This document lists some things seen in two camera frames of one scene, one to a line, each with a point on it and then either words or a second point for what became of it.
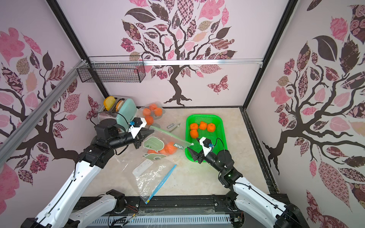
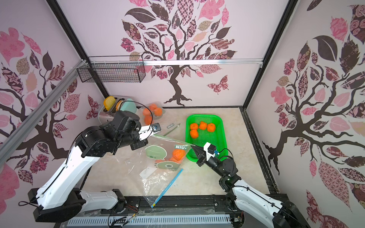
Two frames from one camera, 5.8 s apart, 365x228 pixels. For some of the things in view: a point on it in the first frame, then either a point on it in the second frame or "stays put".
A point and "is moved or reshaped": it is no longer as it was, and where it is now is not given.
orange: x=194 y=133 stays put
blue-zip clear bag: x=151 y=175 is moved or reshaped
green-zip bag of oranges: x=161 y=144 is moved or reshaped
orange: x=193 y=126 stays put
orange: x=203 y=125 stays put
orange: x=211 y=127 stays put
